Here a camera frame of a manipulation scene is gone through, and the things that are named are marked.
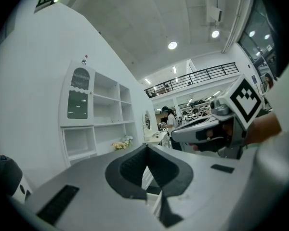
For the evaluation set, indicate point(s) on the small bottle with red cap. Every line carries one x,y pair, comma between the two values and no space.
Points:
84,60

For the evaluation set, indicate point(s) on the white desk with hutch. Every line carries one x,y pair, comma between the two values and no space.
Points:
106,105

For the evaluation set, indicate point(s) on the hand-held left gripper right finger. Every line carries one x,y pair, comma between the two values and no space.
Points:
207,189

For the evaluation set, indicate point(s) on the rows of black white devices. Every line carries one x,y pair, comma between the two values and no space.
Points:
195,109

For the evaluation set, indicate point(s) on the person's right forearm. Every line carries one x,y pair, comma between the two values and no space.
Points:
262,129

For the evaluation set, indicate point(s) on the person's right hand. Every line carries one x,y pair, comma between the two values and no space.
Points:
227,130

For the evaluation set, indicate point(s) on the large glass window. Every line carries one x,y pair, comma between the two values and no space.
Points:
255,32

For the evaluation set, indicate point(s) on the pale flowers in white vase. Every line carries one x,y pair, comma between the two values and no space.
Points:
127,139

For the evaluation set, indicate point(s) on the yellow flowers in black pot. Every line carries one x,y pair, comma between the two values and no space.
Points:
117,145

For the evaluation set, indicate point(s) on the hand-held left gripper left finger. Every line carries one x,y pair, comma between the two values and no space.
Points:
91,189

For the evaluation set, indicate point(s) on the round ceiling light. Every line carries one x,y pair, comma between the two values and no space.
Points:
215,34
172,45

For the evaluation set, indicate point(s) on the black balcony railing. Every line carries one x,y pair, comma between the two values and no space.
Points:
195,77

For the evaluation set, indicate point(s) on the white vanity table with mirror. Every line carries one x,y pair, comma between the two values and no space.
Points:
149,129

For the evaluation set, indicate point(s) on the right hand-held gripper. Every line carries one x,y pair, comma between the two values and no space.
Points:
245,100

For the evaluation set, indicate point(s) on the white ceiling air unit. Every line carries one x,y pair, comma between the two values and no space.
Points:
215,8

